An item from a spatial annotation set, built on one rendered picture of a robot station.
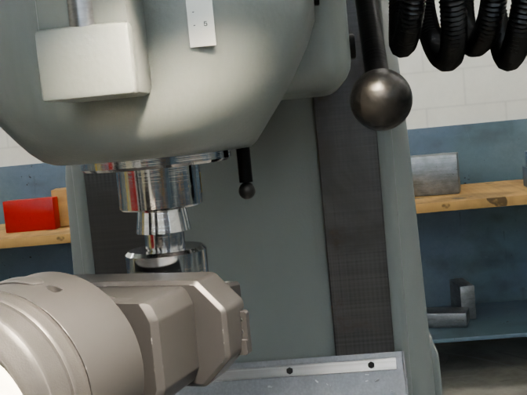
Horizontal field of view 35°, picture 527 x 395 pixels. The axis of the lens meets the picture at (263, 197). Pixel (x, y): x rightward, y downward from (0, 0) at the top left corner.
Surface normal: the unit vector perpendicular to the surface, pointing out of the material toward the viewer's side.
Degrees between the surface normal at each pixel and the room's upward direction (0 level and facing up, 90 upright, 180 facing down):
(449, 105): 90
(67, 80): 90
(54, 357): 63
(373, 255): 90
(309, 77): 117
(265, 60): 112
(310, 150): 90
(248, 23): 99
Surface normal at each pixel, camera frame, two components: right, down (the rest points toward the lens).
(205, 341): -0.37, 0.11
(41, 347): 0.71, -0.61
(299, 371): -0.10, -0.36
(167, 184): 0.28, 0.06
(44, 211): -0.11, 0.10
